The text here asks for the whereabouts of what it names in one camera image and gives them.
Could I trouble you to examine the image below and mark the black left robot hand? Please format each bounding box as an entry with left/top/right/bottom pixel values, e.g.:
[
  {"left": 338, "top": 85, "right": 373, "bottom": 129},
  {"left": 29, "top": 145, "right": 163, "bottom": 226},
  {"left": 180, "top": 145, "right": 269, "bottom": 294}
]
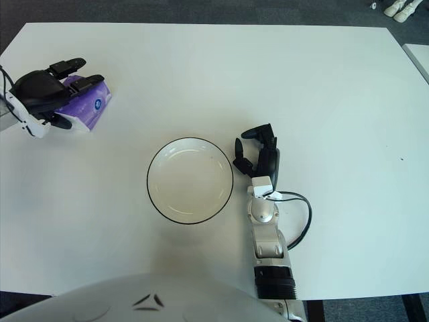
[{"left": 9, "top": 57, "right": 105, "bottom": 131}]

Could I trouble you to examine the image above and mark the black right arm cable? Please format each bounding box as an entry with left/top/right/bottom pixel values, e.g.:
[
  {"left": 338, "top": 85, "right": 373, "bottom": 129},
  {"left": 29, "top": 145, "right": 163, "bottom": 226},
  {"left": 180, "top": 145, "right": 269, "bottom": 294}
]
[{"left": 274, "top": 191, "right": 314, "bottom": 251}]

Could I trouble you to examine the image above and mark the purple tissue paper pack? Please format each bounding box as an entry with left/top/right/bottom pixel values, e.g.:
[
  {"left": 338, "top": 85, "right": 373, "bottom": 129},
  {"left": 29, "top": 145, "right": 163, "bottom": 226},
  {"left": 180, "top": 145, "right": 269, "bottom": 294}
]
[{"left": 53, "top": 75, "right": 113, "bottom": 134}]

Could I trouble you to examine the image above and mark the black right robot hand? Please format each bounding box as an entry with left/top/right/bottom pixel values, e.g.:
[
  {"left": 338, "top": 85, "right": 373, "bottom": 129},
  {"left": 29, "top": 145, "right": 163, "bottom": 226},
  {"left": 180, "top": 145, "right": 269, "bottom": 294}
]
[{"left": 233, "top": 123, "right": 281, "bottom": 185}]

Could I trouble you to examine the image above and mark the white plate with black rim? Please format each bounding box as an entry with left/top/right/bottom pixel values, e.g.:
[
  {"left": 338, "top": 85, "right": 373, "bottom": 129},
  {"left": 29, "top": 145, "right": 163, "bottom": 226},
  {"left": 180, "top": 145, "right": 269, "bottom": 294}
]
[{"left": 146, "top": 137, "right": 235, "bottom": 225}]

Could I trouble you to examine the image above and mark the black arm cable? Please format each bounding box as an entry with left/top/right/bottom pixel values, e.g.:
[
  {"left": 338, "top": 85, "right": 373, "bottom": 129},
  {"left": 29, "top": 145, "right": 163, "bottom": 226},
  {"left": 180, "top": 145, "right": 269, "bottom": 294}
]
[
  {"left": 274, "top": 191, "right": 314, "bottom": 251},
  {"left": 0, "top": 65, "right": 16, "bottom": 92}
]

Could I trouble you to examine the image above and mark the black table leg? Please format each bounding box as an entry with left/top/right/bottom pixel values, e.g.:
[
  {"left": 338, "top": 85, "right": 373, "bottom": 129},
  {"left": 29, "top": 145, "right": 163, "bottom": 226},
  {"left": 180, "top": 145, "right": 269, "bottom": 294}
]
[
  {"left": 401, "top": 294, "right": 424, "bottom": 322},
  {"left": 306, "top": 299, "right": 325, "bottom": 322}
]

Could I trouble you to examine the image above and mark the white neighbouring table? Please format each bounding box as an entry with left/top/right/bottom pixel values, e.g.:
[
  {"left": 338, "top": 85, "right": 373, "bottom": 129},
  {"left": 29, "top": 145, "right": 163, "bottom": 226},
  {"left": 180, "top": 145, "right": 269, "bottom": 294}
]
[{"left": 402, "top": 43, "right": 429, "bottom": 85}]

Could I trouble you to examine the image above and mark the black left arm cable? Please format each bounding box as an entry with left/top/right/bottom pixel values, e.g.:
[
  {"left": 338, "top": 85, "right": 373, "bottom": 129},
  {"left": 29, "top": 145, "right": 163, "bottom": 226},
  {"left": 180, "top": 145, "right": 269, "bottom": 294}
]
[{"left": 0, "top": 65, "right": 16, "bottom": 92}]

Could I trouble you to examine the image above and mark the silver robot torso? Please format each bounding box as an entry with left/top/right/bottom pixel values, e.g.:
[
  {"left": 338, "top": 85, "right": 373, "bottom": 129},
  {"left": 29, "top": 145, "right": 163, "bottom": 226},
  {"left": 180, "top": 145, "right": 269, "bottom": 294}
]
[{"left": 0, "top": 273, "right": 286, "bottom": 322}]

